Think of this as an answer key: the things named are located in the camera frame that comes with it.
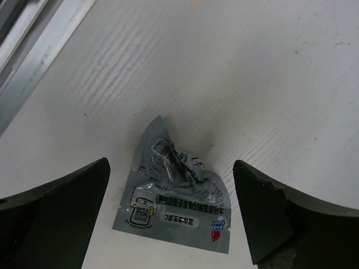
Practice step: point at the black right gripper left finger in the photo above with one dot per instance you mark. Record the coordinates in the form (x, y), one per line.
(50, 226)

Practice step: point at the aluminium front rail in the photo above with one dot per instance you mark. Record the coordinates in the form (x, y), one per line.
(32, 35)

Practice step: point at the grey snack packet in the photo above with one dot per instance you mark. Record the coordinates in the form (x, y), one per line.
(171, 196)

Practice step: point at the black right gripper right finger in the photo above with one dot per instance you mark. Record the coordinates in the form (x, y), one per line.
(286, 228)

